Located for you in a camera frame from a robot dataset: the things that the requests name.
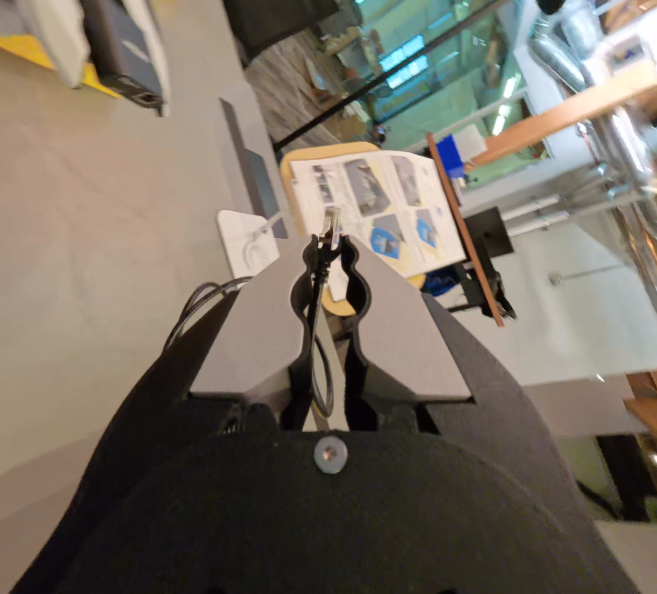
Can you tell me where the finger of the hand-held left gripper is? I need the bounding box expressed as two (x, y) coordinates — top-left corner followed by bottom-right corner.
(8, 0), (89, 89)
(119, 0), (171, 117)

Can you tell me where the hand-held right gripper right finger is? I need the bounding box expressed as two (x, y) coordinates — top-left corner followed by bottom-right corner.
(339, 236), (473, 415)

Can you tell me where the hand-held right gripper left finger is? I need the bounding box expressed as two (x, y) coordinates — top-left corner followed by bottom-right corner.
(189, 235), (315, 409)

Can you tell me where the black network switch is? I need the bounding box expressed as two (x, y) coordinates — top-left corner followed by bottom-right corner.
(76, 0), (166, 108)

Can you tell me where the black ethernet cable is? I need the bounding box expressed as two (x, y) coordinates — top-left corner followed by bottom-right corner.
(163, 206), (344, 419)

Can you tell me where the white board stand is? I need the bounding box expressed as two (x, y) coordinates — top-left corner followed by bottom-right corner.
(217, 208), (289, 282)

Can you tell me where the wooden desk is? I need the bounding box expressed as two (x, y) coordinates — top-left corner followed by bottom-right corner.
(426, 132), (506, 328)

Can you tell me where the wooden instruction board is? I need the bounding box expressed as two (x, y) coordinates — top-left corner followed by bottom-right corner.
(280, 142), (469, 318)

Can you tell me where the blue box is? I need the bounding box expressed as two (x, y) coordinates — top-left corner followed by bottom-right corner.
(436, 134), (464, 177)

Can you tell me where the wooden pillar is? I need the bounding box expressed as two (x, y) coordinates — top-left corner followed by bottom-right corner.
(469, 63), (657, 167)

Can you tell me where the silver ventilation duct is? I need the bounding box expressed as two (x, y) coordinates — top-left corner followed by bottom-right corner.
(500, 0), (657, 241)

